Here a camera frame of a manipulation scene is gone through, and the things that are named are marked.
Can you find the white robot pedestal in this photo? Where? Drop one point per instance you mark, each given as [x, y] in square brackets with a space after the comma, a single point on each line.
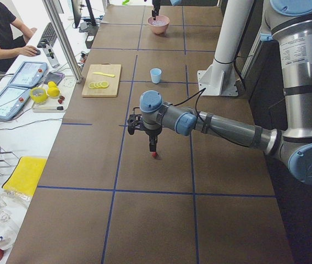
[219, 78]

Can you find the yellow cloth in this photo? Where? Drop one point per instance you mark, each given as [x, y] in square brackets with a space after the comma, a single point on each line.
[26, 175]

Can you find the wooden cutting board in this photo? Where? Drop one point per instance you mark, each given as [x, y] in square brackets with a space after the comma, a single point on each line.
[111, 90]

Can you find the teach pendant far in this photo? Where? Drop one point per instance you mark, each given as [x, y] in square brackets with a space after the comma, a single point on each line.
[29, 74]

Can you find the aluminium frame post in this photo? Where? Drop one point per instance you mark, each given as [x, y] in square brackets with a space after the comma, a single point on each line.
[63, 39]

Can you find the white tray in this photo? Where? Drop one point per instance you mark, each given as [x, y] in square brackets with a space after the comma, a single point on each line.
[52, 104]

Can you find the black keyboard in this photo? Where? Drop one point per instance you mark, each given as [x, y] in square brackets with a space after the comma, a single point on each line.
[49, 35]

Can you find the yellow tape roll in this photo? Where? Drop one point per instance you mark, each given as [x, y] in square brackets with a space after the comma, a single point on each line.
[38, 95]

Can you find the teach pendant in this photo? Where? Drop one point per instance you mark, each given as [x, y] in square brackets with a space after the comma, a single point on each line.
[12, 100]
[29, 74]

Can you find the pink bowl with ice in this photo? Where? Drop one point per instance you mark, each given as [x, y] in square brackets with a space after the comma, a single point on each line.
[159, 24]

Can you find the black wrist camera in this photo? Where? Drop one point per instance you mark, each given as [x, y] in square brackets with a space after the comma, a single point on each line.
[135, 122]

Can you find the clear water bottle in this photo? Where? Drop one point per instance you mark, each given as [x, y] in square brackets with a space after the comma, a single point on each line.
[48, 51]

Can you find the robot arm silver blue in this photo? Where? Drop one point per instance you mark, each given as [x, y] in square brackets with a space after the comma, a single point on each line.
[169, 3]
[290, 24]

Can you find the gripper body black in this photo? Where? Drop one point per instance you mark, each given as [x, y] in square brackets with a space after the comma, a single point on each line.
[152, 133]
[156, 4]

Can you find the light blue cup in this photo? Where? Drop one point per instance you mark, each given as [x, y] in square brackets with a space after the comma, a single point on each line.
[155, 74]

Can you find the yellow plastic knife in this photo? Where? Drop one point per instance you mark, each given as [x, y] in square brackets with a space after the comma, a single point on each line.
[104, 74]

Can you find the teach pendant near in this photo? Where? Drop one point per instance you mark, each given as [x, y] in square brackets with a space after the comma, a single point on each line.
[12, 100]

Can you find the yellow lemon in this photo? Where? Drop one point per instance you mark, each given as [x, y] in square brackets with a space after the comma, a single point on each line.
[52, 84]
[53, 91]

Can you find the clear plastic bag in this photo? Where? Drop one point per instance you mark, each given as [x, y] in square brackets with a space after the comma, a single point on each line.
[13, 208]

